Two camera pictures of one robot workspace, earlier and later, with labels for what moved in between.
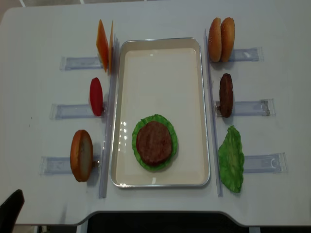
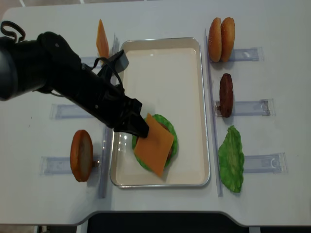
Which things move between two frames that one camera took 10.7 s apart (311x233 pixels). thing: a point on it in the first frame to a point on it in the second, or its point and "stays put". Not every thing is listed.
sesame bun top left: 215,45 stays put
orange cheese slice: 111,47 to 154,150
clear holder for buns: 249,54 stays put
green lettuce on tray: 159,118 stays put
